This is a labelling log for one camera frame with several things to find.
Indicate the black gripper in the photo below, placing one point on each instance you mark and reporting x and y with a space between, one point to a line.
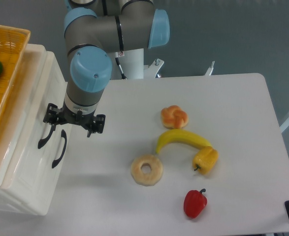
59 116

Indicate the black top drawer handle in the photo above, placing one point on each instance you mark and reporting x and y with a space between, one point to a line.
42 142

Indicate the black drawer handle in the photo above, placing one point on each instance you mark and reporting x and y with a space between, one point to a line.
42 142
61 148

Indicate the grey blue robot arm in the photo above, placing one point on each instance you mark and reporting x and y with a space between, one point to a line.
92 30

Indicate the white drawer cabinet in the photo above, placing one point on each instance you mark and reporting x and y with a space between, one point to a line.
14 116

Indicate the beige donut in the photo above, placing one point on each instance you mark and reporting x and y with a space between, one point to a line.
146 170

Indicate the knotted bread roll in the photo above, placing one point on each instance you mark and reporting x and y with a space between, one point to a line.
174 117

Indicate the yellow woven basket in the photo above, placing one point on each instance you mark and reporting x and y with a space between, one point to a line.
13 42

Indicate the yellow banana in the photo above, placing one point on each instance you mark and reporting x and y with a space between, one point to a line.
181 136

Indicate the yellow bell pepper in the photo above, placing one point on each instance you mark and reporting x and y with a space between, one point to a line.
205 160

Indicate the red bell pepper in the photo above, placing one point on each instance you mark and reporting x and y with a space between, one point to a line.
194 203

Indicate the black bottom drawer handle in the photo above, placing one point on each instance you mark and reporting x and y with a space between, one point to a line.
61 148

